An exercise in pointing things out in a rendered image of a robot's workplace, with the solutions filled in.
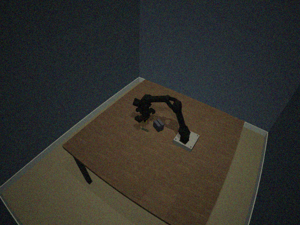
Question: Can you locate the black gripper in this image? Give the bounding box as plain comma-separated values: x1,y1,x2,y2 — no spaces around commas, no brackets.
135,108,155,123

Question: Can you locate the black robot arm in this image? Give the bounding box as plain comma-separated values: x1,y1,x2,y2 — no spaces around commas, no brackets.
133,94,191,144

